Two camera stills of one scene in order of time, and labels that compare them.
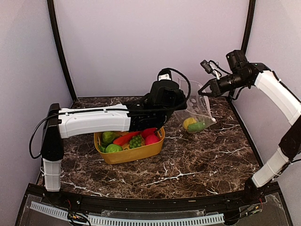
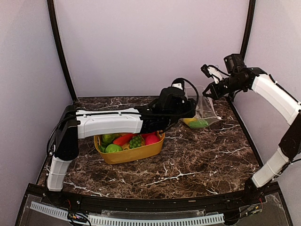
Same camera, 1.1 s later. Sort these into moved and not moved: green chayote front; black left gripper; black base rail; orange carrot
Moved: black left gripper
Not moved: green chayote front; black base rail; orange carrot
